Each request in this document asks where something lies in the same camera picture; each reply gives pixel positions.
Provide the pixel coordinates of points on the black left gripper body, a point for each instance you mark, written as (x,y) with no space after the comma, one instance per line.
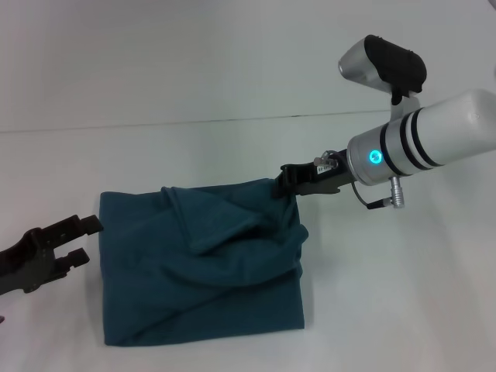
(29,259)

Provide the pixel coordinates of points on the blue t-shirt with FREE print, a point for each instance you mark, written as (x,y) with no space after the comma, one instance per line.
(201,271)

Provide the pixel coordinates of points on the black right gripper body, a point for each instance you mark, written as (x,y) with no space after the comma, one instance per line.
(321,178)

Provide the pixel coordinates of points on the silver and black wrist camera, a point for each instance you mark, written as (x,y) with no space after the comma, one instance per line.
(383,66)

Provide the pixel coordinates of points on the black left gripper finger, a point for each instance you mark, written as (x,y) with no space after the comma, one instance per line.
(73,259)
(89,225)

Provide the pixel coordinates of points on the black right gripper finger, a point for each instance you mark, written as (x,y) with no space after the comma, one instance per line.
(283,186)

